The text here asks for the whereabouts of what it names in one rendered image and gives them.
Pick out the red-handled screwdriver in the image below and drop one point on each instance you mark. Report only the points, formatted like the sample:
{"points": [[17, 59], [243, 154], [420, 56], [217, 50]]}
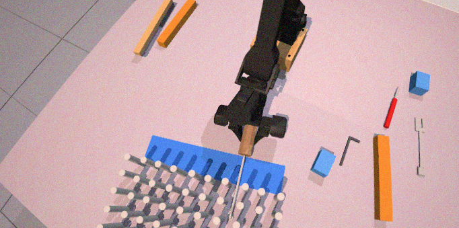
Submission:
{"points": [[391, 109]]}

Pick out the blue box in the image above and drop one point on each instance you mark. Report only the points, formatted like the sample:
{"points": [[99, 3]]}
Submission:
{"points": [[419, 83], [323, 163]]}

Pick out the blue flat strip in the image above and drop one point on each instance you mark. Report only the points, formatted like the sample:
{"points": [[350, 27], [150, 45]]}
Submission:
{"points": [[219, 165]]}

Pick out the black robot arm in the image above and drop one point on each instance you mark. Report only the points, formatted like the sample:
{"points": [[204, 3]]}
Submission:
{"points": [[280, 20]]}

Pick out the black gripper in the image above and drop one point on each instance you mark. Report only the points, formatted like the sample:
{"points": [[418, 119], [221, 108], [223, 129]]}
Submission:
{"points": [[276, 127]]}

